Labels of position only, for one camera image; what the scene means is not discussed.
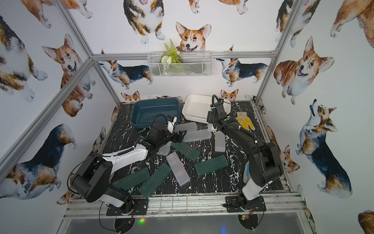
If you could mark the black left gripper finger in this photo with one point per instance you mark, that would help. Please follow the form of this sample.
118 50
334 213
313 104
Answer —
181 134
177 137

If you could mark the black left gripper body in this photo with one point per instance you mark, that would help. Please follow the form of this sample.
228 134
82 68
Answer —
174 136

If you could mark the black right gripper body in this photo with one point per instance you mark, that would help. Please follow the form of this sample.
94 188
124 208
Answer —
211 119

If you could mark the clear pencil case with pens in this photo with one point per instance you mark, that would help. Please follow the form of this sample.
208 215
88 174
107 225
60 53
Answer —
178 169

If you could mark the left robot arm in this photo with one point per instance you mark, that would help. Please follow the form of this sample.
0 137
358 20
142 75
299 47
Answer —
92 178

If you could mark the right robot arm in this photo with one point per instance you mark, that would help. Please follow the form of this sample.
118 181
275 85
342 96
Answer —
264 158

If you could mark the dark green pencil case centre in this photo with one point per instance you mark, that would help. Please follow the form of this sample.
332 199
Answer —
186 150

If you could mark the white plastic storage box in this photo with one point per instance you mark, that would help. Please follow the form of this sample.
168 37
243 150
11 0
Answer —
196 108

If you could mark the teal plastic storage box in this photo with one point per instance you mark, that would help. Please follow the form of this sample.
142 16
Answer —
144 111

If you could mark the dark green pencil case right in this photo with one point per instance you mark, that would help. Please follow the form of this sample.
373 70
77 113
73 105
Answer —
211 165

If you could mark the dark green pencil case front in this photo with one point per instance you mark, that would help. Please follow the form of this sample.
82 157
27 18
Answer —
155 180

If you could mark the dark green pencil case front-left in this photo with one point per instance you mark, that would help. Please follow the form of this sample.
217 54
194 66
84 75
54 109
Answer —
132 180

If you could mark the artificial fern plant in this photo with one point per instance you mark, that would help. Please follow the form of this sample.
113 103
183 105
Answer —
171 55

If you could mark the white wire wall basket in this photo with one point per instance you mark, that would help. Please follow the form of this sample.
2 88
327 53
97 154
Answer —
189 64

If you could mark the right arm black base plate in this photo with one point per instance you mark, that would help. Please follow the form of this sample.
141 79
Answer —
236 204

